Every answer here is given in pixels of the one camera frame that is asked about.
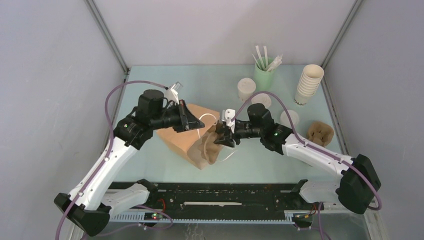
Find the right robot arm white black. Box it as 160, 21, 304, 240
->
215, 103, 382, 214

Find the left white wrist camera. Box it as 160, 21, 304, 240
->
164, 81, 183, 105

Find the wrapped straw leftmost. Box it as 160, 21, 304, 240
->
255, 45, 265, 71

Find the white paper cup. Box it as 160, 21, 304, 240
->
251, 93, 273, 110
237, 78, 256, 102

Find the white cable duct strip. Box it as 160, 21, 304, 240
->
109, 211, 294, 224

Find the stack of white plastic lids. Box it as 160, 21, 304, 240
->
279, 109, 300, 129

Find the green straw holder cup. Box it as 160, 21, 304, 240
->
253, 60, 277, 91

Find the stack of white paper cups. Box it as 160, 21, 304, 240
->
294, 64, 325, 106

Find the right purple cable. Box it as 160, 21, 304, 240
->
231, 91, 383, 212

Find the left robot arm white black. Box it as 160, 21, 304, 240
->
54, 89, 205, 237

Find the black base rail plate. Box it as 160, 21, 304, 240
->
144, 182, 319, 220

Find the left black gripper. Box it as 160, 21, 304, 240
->
151, 99, 205, 133

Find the purple cable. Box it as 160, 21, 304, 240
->
54, 80, 170, 240
231, 91, 383, 212

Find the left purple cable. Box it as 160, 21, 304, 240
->
54, 80, 170, 240

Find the brown paper takeout bag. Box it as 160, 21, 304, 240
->
156, 107, 236, 170

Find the brown pulp cup carrier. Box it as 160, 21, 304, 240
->
197, 126, 224, 165
306, 121, 335, 147

